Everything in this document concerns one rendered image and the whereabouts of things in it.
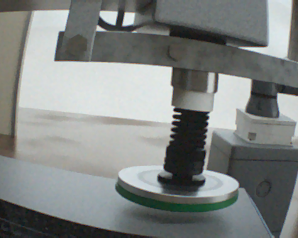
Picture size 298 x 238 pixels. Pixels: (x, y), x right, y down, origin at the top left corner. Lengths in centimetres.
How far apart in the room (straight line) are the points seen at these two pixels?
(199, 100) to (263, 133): 110
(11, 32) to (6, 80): 74
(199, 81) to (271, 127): 113
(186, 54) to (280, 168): 121
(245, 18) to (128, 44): 19
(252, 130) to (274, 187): 29
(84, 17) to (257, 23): 27
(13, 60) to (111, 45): 515
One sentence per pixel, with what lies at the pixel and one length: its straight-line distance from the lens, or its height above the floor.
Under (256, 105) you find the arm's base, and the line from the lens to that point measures 183.
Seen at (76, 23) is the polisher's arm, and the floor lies 115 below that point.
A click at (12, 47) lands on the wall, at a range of 578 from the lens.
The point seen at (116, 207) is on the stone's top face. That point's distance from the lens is 72.
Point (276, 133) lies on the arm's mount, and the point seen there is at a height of 90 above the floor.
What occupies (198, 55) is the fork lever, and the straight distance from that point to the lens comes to 66.
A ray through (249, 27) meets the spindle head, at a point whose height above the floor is 119.
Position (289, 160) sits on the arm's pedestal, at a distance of 180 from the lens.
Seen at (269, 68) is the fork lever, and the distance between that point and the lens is 71.
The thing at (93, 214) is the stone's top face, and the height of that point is 86.
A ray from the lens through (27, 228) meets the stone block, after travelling 63.
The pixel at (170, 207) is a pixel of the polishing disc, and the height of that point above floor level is 90.
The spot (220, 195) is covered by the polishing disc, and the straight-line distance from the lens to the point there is 66.
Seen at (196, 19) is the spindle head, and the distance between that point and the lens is 61.
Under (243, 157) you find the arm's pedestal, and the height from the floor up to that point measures 80.
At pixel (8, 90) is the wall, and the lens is 578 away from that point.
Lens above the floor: 109
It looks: 7 degrees down
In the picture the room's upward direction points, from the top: 7 degrees clockwise
